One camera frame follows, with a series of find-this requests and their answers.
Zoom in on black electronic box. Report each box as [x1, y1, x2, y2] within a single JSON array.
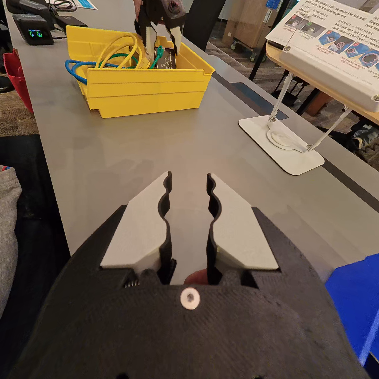
[[5, 0, 55, 19]]

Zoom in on yellow ethernet cable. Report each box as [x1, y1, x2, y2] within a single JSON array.
[[94, 33, 152, 70]]

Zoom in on person's black pants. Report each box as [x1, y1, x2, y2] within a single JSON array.
[[0, 134, 72, 379]]

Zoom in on black power adapter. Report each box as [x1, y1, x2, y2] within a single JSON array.
[[54, 15, 89, 30]]

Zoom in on cardboard box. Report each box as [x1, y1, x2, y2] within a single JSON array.
[[221, 0, 285, 48]]

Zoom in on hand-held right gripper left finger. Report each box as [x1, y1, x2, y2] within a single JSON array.
[[101, 171, 173, 274]]

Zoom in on printed instruction sheet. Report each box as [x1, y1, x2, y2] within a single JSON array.
[[265, 0, 379, 114]]

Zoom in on person's right hand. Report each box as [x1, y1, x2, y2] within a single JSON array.
[[184, 268, 208, 285]]

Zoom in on blue plastic bin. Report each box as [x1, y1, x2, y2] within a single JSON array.
[[325, 254, 379, 379]]

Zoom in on yellow plastic bin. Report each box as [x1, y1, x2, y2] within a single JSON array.
[[65, 25, 215, 119]]

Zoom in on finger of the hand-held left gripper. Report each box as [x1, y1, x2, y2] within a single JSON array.
[[145, 26, 158, 56], [171, 25, 182, 57]]

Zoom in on green ethernet cable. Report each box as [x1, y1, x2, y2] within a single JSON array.
[[97, 46, 165, 69]]

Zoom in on blue ethernet cable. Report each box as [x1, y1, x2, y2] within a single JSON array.
[[65, 59, 125, 86]]

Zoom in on instruction sheet on stand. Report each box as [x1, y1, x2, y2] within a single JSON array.
[[265, 41, 379, 125]]

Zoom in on black network switch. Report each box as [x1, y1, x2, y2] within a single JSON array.
[[154, 47, 177, 69]]

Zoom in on red bag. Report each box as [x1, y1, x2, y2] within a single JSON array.
[[3, 49, 34, 115]]

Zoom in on black device with display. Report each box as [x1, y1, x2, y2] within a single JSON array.
[[12, 14, 55, 46]]

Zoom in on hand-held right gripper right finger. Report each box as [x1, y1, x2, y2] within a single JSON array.
[[206, 173, 279, 285]]

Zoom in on clear stand rod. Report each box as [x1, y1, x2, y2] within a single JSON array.
[[307, 108, 353, 152], [268, 72, 294, 122]]

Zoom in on black office chair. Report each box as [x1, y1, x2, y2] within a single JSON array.
[[183, 0, 227, 53]]

